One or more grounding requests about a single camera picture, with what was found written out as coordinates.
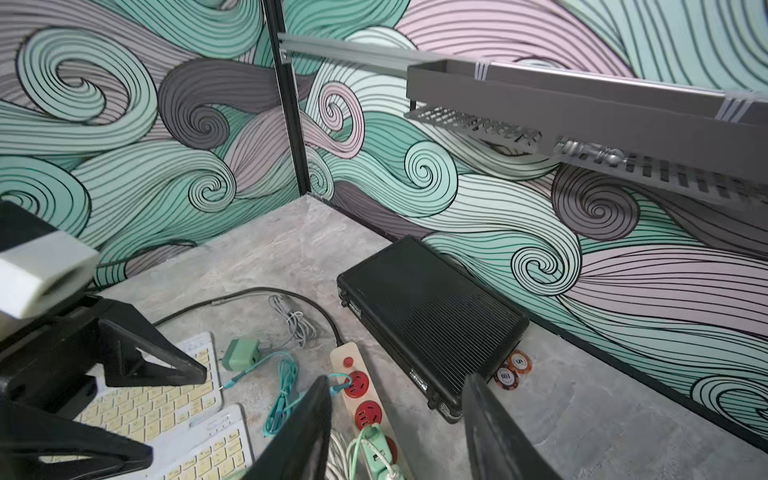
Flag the black flat box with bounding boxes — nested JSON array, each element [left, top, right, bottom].
[[337, 237, 530, 424]]

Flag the aluminium wall rail back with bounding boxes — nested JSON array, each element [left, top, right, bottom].
[[277, 32, 445, 79]]

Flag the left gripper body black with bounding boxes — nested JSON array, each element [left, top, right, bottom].
[[1, 295, 108, 420]]

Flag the light green charger adapter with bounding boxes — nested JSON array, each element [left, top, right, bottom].
[[221, 338, 261, 372]]

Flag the yellow keyboard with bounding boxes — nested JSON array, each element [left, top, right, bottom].
[[74, 332, 223, 462], [121, 404, 254, 479]]

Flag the teal cable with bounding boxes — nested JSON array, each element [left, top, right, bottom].
[[220, 350, 355, 439]]

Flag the cream white bundled cable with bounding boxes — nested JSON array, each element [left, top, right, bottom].
[[323, 428, 352, 480]]

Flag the wooden power strip green plugs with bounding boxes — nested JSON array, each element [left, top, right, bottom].
[[330, 342, 413, 479]]

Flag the small red rings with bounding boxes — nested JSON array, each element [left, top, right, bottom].
[[494, 350, 534, 391]]

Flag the black wall tray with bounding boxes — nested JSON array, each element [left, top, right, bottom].
[[406, 60, 767, 210]]

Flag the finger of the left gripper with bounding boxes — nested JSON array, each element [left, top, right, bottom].
[[96, 299, 208, 387], [1, 399, 153, 479]]

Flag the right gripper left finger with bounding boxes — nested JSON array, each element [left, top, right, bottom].
[[242, 376, 332, 480]]

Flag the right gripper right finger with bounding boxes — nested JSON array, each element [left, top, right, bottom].
[[462, 374, 560, 480]]

